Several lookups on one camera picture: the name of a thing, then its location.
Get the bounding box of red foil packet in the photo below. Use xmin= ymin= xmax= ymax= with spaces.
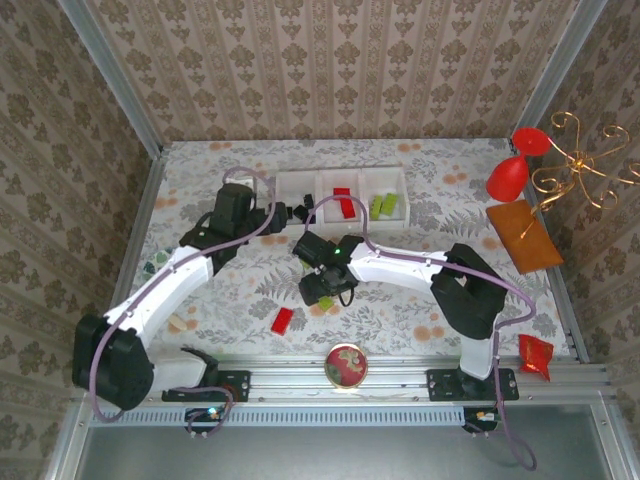
xmin=518 ymin=334 xmax=555 ymax=382

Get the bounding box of right black controller board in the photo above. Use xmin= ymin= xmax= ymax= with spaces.
xmin=463 ymin=407 xmax=501 ymax=434

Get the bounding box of gold wire ornament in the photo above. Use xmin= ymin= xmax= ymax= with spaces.
xmin=519 ymin=110 xmax=640 ymax=239

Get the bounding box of left black controller board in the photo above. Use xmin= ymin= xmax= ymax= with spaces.
xmin=185 ymin=407 xmax=224 ymax=434

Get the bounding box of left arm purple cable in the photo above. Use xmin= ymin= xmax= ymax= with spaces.
xmin=89 ymin=167 xmax=277 ymax=425

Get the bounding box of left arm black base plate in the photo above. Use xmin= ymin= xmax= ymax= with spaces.
xmin=160 ymin=368 xmax=251 ymax=403

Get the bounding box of left aluminium frame post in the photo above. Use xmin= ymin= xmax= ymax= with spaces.
xmin=57 ymin=0 xmax=166 ymax=159

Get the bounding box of red plastic goblet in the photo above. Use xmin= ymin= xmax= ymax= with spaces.
xmin=486 ymin=127 xmax=553 ymax=204

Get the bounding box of grey metal shelf panel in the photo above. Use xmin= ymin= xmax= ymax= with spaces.
xmin=74 ymin=424 xmax=617 ymax=480

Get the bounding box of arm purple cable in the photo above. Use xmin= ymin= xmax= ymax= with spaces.
xmin=89 ymin=167 xmax=277 ymax=425
xmin=304 ymin=195 xmax=539 ymax=472

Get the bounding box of white slotted cable duct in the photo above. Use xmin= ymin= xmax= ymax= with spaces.
xmin=99 ymin=403 xmax=501 ymax=427

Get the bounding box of aluminium table side rail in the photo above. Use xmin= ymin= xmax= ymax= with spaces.
xmin=107 ymin=149 xmax=169 ymax=311

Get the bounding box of aluminium frame post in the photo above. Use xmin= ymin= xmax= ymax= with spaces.
xmin=509 ymin=0 xmax=609 ymax=146
xmin=57 ymin=0 xmax=166 ymax=159

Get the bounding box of round tin red pattern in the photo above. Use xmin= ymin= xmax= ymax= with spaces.
xmin=324 ymin=343 xmax=369 ymax=390

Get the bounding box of right aluminium frame post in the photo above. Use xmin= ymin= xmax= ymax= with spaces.
xmin=509 ymin=0 xmax=609 ymax=146

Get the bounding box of orange brown pouch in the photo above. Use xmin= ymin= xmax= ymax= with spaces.
xmin=485 ymin=198 xmax=565 ymax=275

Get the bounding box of green leaf pattern ball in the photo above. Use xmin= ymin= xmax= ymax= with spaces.
xmin=143 ymin=249 xmax=174 ymax=277

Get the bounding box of white plastic bin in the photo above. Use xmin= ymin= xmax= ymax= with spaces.
xmin=275 ymin=170 xmax=321 ymax=234
xmin=362 ymin=167 xmax=412 ymax=230
xmin=318 ymin=168 xmax=366 ymax=232

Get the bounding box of black controller board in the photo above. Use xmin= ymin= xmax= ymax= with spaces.
xmin=463 ymin=407 xmax=501 ymax=434
xmin=185 ymin=407 xmax=224 ymax=434

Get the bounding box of aluminium front rail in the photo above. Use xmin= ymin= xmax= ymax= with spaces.
xmin=149 ymin=357 xmax=609 ymax=405

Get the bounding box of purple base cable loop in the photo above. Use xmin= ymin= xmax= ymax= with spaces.
xmin=187 ymin=387 xmax=235 ymax=441

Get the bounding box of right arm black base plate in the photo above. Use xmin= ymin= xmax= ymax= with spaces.
xmin=426 ymin=368 xmax=520 ymax=402

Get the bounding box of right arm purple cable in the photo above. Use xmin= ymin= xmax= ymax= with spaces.
xmin=304 ymin=195 xmax=539 ymax=472

